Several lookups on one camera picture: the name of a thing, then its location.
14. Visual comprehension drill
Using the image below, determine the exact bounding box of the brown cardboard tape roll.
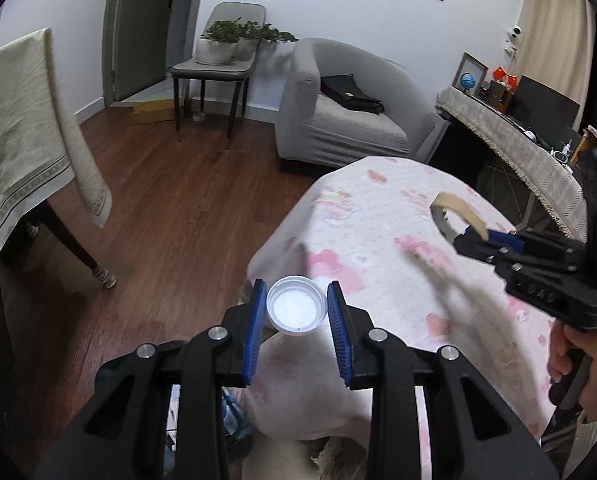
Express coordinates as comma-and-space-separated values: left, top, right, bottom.
430, 192, 489, 244

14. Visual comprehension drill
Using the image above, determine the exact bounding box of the white plastic bottle cap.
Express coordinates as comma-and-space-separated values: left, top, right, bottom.
266, 275, 327, 336

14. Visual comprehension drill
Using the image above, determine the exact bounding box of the person's right hand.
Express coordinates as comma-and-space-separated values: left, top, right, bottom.
547, 320, 597, 424

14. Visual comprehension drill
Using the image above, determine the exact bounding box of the beige fringed desk cloth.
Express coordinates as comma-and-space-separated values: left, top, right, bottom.
436, 87, 587, 242

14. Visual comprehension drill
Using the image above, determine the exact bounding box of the black monitor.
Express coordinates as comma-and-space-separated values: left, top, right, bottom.
506, 76, 579, 148

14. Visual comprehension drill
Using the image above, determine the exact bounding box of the pink cartoon tablecloth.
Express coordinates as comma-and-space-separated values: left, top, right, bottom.
242, 157, 553, 444

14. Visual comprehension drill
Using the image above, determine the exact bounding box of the small blue globe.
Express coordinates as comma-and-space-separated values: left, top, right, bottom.
458, 72, 477, 93

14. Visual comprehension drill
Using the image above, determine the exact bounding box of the framed picture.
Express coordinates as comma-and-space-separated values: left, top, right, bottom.
451, 52, 489, 96

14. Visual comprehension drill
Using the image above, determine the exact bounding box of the beige curtain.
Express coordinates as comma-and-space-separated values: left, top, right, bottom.
510, 0, 596, 106

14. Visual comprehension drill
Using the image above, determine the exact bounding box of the black handbag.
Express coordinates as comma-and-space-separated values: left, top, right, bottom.
320, 75, 385, 115

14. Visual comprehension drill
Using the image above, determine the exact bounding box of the grey armchair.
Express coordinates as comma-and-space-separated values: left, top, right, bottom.
274, 38, 448, 168

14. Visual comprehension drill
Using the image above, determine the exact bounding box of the dark table leg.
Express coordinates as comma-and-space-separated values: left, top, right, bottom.
27, 200, 117, 289

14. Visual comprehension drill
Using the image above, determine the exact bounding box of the grey dining chair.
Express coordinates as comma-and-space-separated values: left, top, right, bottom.
170, 1, 266, 140

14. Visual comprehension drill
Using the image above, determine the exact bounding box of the potted green plant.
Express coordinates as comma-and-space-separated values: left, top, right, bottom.
194, 18, 297, 65

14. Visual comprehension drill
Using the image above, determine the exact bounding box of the grey door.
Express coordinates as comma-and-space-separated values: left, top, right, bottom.
102, 0, 201, 106

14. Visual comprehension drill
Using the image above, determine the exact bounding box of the white security camera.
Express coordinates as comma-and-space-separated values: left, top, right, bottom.
505, 25, 522, 58

